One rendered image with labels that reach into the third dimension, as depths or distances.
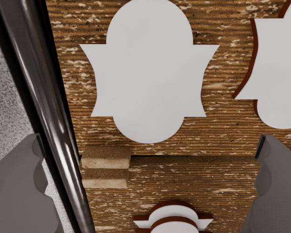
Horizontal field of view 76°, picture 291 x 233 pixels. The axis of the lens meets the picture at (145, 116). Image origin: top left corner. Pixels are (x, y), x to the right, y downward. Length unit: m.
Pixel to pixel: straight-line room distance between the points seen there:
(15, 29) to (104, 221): 0.31
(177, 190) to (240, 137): 0.12
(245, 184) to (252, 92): 0.15
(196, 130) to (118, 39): 0.14
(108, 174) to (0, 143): 0.17
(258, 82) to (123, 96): 0.14
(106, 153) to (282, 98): 0.21
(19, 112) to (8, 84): 0.04
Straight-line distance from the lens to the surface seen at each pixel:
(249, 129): 0.26
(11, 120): 0.31
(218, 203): 0.35
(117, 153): 0.23
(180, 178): 0.29
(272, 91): 0.24
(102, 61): 0.19
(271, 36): 0.22
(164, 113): 0.21
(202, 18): 0.20
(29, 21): 0.25
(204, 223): 0.37
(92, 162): 0.24
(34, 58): 0.25
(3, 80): 0.28
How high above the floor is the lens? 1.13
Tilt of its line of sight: 61 degrees down
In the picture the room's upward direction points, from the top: 179 degrees counter-clockwise
